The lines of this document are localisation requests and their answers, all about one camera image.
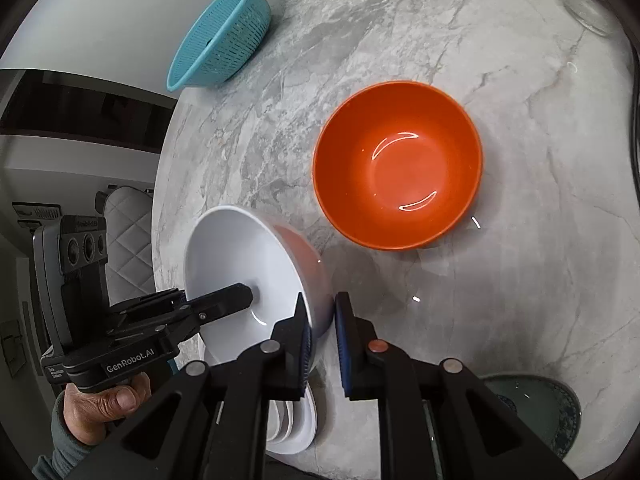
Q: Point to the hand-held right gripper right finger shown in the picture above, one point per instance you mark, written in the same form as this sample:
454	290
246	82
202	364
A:
345	350

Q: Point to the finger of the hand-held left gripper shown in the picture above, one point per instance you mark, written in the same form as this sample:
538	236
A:
225	302

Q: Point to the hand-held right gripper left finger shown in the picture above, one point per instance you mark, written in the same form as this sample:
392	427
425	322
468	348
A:
302	350

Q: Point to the small white bowl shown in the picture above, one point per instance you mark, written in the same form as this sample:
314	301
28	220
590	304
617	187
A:
235	250

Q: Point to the large white plate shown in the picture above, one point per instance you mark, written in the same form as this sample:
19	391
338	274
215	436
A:
307	425

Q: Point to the orange bowl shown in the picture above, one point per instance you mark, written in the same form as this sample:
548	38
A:
400	170

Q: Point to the blue patterned green bowl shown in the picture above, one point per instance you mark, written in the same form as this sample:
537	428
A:
540	410

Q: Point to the person's left forearm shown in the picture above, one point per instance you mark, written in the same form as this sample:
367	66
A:
60	455

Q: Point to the person's left hand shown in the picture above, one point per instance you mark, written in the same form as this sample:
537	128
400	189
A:
115	402

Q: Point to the light grey quilted chair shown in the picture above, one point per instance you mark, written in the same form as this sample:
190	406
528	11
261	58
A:
127	240

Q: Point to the dark wooden cabinet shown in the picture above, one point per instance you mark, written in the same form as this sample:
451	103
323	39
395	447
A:
75	105

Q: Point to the teal plastic colander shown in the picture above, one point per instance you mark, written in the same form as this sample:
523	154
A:
220	50

